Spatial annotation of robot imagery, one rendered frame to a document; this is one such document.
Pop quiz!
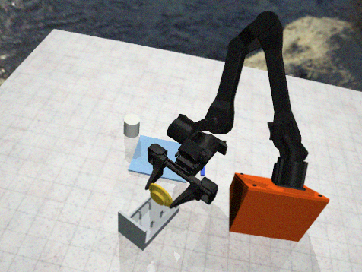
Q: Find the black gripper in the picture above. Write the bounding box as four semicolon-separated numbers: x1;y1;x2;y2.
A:
144;144;218;209

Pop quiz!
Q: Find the yellow plate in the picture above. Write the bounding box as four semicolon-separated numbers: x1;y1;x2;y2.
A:
148;183;173;207

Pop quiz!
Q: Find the light blue square mat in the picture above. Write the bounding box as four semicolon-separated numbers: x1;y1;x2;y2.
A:
128;135;186;183

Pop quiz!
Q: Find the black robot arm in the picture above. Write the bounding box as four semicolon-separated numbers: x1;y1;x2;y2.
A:
167;11;309;191

